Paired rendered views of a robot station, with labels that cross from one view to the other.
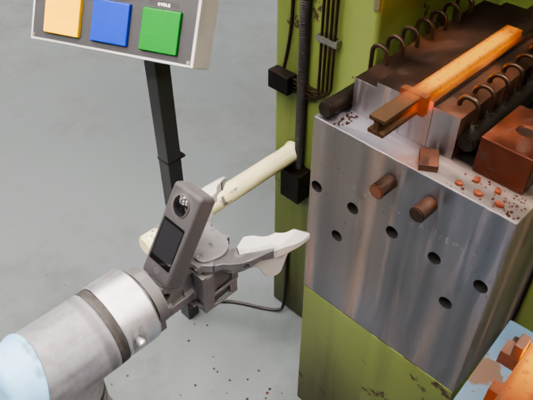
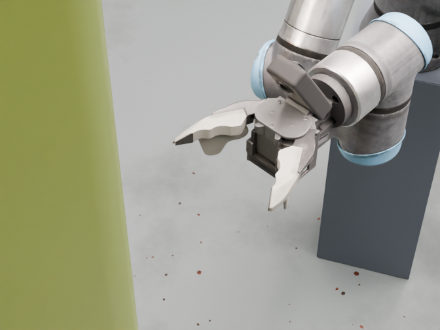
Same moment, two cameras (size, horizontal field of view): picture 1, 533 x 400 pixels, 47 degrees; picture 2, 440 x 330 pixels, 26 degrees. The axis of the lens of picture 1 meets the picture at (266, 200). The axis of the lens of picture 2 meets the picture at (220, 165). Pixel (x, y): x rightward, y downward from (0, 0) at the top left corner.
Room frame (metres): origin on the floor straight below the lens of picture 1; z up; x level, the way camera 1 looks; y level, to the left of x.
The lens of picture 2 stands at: (1.31, -0.01, 1.80)
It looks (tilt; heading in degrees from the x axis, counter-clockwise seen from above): 47 degrees down; 179
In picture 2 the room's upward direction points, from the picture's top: straight up
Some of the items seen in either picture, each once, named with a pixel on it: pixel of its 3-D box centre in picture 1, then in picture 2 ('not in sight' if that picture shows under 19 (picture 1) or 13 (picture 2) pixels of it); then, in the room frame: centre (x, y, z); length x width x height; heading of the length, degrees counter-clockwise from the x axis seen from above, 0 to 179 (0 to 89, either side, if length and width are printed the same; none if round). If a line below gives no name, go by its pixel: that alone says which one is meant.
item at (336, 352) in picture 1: (428, 324); not in sight; (0.95, -0.41, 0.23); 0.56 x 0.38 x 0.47; 135
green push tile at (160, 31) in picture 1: (161, 31); not in sight; (1.01, 0.19, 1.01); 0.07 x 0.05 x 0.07; 70
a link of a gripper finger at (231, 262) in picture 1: (235, 254); (247, 119); (0.49, 0.04, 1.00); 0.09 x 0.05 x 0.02; 99
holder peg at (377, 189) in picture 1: (382, 186); not in sight; (0.75, -0.19, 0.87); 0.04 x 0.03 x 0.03; 135
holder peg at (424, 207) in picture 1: (423, 209); not in sight; (0.70, -0.24, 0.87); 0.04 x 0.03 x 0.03; 135
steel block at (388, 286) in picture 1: (468, 187); not in sight; (0.95, -0.41, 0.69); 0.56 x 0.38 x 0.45; 135
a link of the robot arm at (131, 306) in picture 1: (125, 312); (338, 89); (0.42, 0.15, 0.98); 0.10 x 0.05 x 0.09; 45
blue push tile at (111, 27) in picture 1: (111, 22); not in sight; (1.05, 0.28, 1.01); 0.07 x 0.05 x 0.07; 70
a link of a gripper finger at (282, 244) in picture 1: (273, 257); (211, 139); (0.50, -0.01, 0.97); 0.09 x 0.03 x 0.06; 99
